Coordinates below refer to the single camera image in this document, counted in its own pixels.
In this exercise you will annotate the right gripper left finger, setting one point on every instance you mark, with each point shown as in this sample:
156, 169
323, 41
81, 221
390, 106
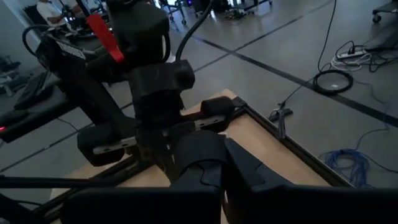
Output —
155, 205

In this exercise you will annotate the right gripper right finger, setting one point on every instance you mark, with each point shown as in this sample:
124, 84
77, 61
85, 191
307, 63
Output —
295, 205

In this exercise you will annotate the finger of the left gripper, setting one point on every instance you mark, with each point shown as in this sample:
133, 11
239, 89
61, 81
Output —
217, 112
105, 146

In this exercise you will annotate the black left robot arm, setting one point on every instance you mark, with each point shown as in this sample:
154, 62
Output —
77, 81

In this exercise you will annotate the grey metal clamp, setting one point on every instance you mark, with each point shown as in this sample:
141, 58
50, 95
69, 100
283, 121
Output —
281, 123

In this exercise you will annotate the black wheeled chair base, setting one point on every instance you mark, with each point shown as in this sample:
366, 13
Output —
174, 12

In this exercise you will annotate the person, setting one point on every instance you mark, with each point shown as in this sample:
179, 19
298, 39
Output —
71, 3
49, 12

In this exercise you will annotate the white power strip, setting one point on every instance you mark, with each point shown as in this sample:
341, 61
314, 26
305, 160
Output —
351, 55

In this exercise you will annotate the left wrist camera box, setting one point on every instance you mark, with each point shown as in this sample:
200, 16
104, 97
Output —
140, 28

